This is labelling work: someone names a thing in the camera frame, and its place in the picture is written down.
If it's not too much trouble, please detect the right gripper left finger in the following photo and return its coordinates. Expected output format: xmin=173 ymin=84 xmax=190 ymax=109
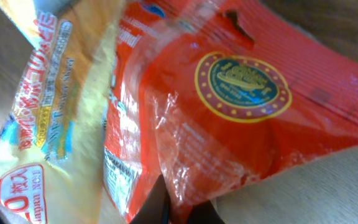
xmin=130 ymin=175 xmax=170 ymax=224

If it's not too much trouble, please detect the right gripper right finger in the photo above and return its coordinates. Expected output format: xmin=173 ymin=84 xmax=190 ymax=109
xmin=187 ymin=200 xmax=225 ymax=224

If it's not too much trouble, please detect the beige snack bag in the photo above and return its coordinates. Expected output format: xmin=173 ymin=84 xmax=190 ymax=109
xmin=0 ymin=0 xmax=123 ymax=223

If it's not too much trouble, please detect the red snack bag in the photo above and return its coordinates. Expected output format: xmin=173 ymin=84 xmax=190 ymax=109
xmin=104 ymin=1 xmax=358 ymax=222

